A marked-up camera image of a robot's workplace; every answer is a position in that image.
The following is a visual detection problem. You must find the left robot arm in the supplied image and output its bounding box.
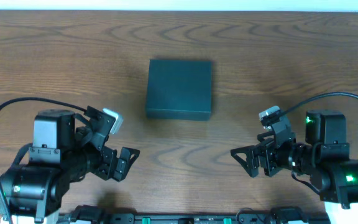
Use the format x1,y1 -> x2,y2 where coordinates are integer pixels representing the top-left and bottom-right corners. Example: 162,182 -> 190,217
0,107 -> 140,223

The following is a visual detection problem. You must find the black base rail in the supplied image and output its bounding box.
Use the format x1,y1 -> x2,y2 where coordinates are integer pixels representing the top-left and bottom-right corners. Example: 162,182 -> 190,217
57,205 -> 332,224

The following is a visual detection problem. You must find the dark green gift box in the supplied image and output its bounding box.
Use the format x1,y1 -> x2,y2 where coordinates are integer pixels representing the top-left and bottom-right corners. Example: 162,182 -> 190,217
145,59 -> 213,121

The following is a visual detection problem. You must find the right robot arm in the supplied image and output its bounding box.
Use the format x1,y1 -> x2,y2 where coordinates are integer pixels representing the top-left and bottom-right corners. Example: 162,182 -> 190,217
231,106 -> 358,210

